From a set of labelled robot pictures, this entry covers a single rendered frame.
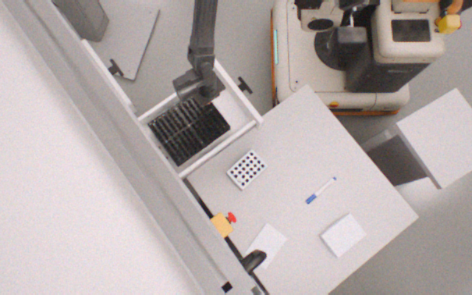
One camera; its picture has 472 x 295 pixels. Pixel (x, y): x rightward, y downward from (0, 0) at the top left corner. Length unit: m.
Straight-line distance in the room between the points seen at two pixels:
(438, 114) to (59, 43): 1.58
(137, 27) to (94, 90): 2.23
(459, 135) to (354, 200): 0.47
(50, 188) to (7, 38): 0.16
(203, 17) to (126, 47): 1.44
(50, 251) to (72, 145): 0.10
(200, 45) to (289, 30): 1.18
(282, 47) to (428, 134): 0.87
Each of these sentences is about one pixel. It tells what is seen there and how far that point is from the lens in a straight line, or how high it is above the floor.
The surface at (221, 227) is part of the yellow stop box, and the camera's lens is 1.48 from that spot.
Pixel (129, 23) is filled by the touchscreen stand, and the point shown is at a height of 0.04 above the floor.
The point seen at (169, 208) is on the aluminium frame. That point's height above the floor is 1.98.
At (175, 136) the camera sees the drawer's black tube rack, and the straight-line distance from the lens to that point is 1.53.
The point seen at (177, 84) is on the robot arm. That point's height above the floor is 1.16.
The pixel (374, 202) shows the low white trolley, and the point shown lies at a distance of 1.72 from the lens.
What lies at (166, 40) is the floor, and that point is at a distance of 2.64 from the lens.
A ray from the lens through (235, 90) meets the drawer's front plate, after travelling 1.54.
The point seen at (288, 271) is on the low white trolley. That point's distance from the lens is 1.65.
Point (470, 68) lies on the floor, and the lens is 2.92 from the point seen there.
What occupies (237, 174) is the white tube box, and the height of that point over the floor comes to 0.80.
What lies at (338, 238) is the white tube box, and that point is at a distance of 1.63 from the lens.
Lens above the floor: 2.39
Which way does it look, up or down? 75 degrees down
